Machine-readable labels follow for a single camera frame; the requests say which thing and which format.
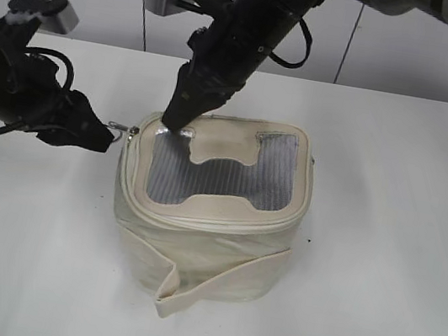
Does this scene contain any cream zippered cooler bag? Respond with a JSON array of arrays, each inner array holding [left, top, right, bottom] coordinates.
[[114, 113, 314, 317]]

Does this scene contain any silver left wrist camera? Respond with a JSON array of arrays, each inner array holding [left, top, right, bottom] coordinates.
[[3, 0, 83, 38]]

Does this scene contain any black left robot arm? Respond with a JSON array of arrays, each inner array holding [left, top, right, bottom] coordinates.
[[0, 24, 115, 153]]

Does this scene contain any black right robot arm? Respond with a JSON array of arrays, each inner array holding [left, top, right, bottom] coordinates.
[[162, 0, 448, 131]]

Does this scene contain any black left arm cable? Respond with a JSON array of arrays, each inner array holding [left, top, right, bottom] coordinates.
[[0, 40, 79, 158]]

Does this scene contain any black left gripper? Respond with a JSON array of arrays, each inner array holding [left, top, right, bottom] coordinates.
[[13, 58, 113, 153]]

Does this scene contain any silver ring zipper pull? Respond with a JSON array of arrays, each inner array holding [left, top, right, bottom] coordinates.
[[105, 121, 140, 143]]

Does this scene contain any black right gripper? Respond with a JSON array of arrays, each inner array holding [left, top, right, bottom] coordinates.
[[161, 27, 253, 130]]

